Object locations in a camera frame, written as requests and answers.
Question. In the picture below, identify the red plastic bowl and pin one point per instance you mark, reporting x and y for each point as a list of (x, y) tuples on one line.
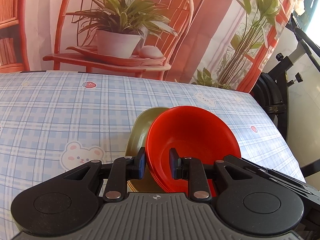
[(193, 132)]

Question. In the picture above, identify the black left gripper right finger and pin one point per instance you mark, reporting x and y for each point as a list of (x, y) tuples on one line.
[(243, 200)]

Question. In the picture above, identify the blue plaid bear bedsheet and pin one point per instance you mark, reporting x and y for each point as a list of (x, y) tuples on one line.
[(41, 112)]

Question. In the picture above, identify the printed plant chair backdrop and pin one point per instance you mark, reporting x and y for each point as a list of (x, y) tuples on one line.
[(216, 43)]

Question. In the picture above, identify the black metal stand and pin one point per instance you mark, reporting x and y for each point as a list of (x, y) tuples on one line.
[(289, 95)]

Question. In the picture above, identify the olive green plastic plate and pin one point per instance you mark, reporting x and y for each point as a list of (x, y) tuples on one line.
[(137, 140)]

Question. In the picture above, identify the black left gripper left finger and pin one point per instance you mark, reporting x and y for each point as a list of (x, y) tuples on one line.
[(69, 201)]

